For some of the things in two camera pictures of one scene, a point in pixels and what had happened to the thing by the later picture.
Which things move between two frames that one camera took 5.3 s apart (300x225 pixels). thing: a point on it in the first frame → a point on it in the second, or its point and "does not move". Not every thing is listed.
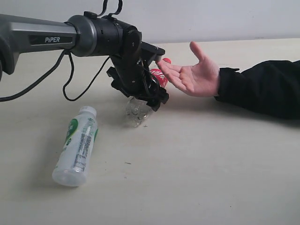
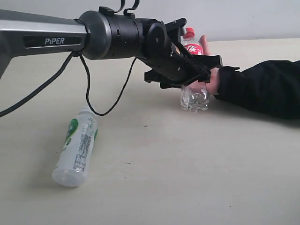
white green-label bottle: x=71 y=168 does not move
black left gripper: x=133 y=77 → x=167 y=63
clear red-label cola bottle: x=138 y=111 → x=195 y=97
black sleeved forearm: x=271 y=87 does not move
